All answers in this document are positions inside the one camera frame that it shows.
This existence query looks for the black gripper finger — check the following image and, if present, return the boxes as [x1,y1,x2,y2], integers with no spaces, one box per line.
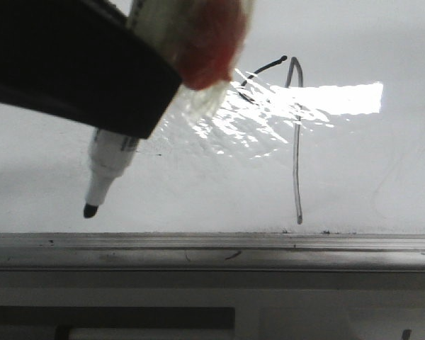
[0,1,181,138]

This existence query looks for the white whiteboard marker pen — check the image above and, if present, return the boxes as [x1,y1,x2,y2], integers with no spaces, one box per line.
[84,1,194,218]

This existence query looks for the red magnet taped to marker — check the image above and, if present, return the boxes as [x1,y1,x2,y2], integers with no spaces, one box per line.
[175,1,254,119]

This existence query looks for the white whiteboard surface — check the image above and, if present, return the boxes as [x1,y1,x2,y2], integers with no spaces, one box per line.
[0,1,425,234]

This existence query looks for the aluminium whiteboard frame rail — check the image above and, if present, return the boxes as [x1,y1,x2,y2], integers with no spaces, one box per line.
[0,232,425,272]

